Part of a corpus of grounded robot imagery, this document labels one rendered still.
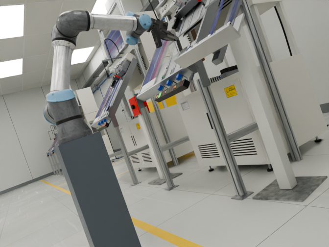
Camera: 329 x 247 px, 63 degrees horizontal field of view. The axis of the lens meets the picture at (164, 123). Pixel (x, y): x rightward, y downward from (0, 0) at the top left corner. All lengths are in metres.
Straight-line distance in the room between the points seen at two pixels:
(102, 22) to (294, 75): 1.26
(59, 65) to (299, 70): 1.50
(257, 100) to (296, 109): 0.65
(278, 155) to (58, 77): 1.10
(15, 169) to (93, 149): 8.77
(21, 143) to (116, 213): 8.83
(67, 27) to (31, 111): 8.75
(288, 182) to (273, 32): 2.34
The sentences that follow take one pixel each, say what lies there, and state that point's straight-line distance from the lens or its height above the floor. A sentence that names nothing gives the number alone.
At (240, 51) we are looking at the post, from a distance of 1.32.
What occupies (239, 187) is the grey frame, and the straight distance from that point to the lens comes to 1.45.
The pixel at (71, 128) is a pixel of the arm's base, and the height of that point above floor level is 0.60.
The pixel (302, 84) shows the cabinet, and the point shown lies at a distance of 2.05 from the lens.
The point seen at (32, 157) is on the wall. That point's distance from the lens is 9.92.
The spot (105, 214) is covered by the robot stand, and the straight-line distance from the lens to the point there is 1.21.
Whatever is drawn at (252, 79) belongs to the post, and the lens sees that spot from 1.30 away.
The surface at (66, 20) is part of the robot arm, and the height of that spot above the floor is 1.10.
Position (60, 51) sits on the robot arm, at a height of 0.99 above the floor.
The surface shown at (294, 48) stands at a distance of 2.11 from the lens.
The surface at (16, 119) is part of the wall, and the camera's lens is 10.05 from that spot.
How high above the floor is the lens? 0.51
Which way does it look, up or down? 1 degrees down
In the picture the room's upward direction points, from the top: 20 degrees counter-clockwise
